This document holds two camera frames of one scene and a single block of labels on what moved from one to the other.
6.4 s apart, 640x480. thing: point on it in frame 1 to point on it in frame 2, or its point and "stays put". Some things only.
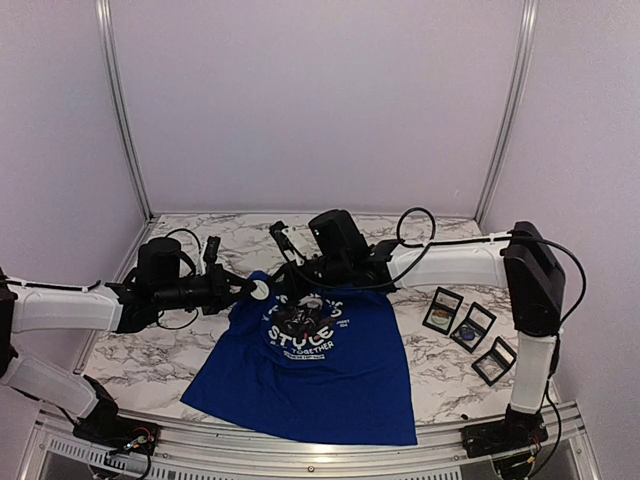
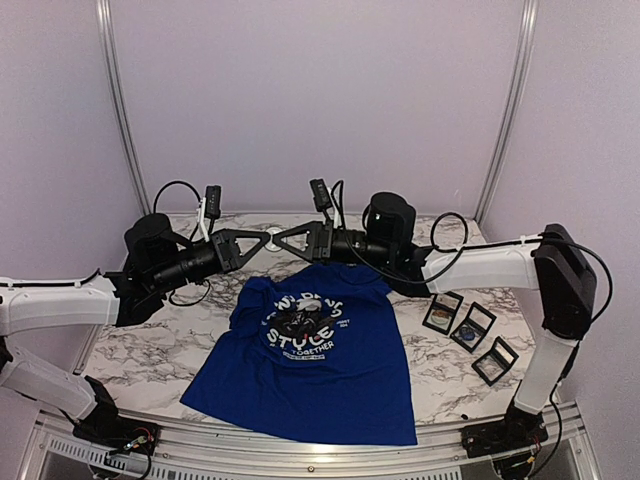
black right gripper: x=295 y=288 to x=320 y=241
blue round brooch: x=467 y=333 stays put
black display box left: x=442 y=310 stays put
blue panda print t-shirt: x=332 y=367 stays put
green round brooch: x=440 y=316 stays put
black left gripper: x=220 y=297 to x=225 y=246
